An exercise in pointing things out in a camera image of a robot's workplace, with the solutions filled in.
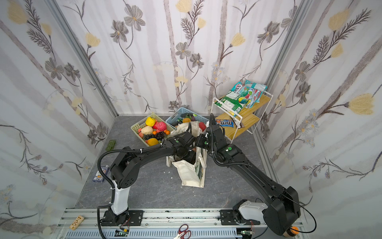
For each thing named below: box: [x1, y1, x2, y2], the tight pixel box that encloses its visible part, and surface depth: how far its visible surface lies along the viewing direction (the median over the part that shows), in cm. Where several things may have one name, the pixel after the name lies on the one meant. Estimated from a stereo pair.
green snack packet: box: [214, 89, 246, 117], surface depth 79 cm
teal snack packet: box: [230, 79, 268, 109], surface depth 82 cm
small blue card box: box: [92, 165, 110, 183], surface depth 88 cm
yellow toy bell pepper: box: [145, 116, 156, 127], surface depth 110 cm
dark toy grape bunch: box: [151, 131, 166, 141], surface depth 106 cm
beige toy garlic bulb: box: [140, 125, 154, 135], surface depth 106 cm
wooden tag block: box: [69, 215, 85, 231], surface depth 73 cm
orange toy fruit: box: [147, 137, 159, 147], surface depth 98 cm
